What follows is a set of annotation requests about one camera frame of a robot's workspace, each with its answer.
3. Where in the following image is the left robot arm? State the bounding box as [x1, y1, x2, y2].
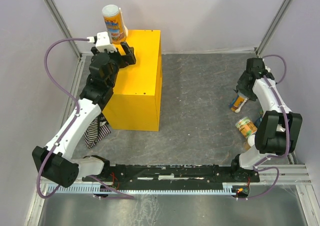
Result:
[32, 42, 136, 188]

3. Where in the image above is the light blue cable duct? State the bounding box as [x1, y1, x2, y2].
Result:
[56, 182, 250, 196]

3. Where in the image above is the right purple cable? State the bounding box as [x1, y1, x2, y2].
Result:
[252, 55, 292, 199]

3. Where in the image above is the green label can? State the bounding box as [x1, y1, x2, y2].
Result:
[235, 117, 258, 139]

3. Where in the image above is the striped black white cloth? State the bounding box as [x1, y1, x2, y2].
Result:
[83, 113, 111, 149]

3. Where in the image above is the orange can white lid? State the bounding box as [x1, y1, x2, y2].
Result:
[244, 134, 255, 151]

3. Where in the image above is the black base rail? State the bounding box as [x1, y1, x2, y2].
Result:
[96, 161, 260, 190]

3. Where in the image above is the yellow shelf cabinet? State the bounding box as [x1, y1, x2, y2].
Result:
[103, 30, 163, 131]

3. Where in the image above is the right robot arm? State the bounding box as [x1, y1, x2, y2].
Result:
[229, 58, 303, 181]

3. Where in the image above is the blue orange can with spoon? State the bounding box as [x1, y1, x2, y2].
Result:
[229, 92, 249, 113]

